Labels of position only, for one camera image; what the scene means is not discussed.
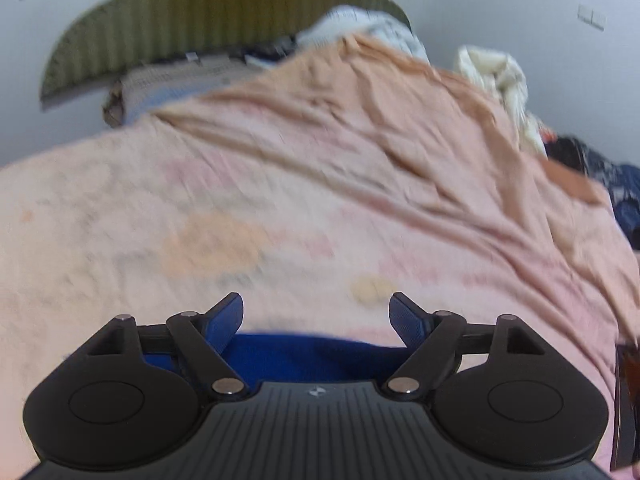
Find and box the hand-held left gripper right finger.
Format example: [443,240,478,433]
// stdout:
[385,291,551,401]

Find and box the pink blanket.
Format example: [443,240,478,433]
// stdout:
[0,32,640,480]

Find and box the olive striped headboard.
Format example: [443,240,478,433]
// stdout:
[40,0,412,112]

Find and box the dark floral cloth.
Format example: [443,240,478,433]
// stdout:
[545,135,640,252]

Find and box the white printed quilt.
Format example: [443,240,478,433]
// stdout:
[295,5,432,65]

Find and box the blue knit garment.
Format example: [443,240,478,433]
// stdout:
[142,330,416,397]

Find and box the cream cloth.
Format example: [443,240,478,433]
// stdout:
[452,45,549,158]

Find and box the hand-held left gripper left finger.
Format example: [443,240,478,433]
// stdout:
[86,292,251,401]

